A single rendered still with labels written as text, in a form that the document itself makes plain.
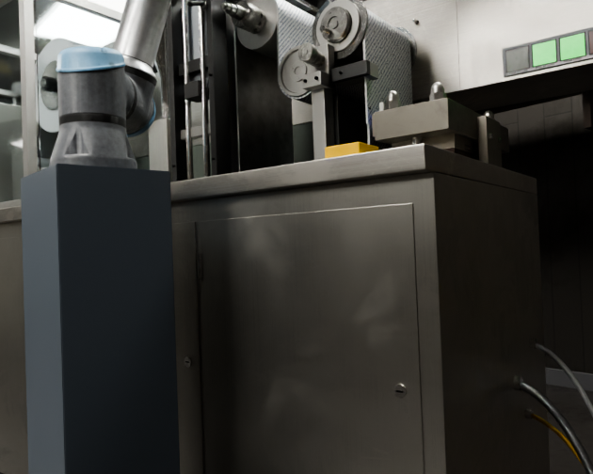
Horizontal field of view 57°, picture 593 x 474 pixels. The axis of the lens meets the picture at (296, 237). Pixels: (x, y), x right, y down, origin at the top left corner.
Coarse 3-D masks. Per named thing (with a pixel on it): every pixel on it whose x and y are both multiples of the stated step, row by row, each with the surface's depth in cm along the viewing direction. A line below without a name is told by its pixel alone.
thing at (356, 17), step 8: (336, 0) 124; (344, 0) 123; (328, 8) 125; (352, 8) 121; (320, 16) 126; (352, 16) 121; (360, 16) 121; (352, 24) 121; (360, 24) 121; (320, 32) 126; (352, 32) 121; (320, 40) 126; (328, 40) 125; (344, 40) 123; (352, 40) 122; (336, 48) 124; (344, 48) 123; (360, 48) 125; (352, 56) 128; (360, 56) 129
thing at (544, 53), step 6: (546, 42) 128; (552, 42) 127; (534, 48) 130; (540, 48) 129; (546, 48) 128; (552, 48) 127; (534, 54) 130; (540, 54) 129; (546, 54) 128; (552, 54) 127; (534, 60) 130; (540, 60) 129; (546, 60) 128; (552, 60) 127
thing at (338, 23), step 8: (336, 8) 122; (344, 8) 121; (328, 16) 123; (336, 16) 122; (344, 16) 121; (320, 24) 125; (328, 24) 124; (336, 24) 122; (344, 24) 121; (336, 32) 122; (344, 32) 121; (336, 40) 123
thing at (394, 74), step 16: (368, 48) 122; (384, 64) 128; (400, 64) 135; (368, 80) 121; (384, 80) 127; (400, 80) 134; (368, 96) 121; (384, 96) 127; (400, 96) 134; (368, 112) 121
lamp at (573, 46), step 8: (560, 40) 126; (568, 40) 125; (576, 40) 124; (584, 40) 123; (560, 48) 126; (568, 48) 125; (576, 48) 124; (584, 48) 123; (568, 56) 125; (576, 56) 124
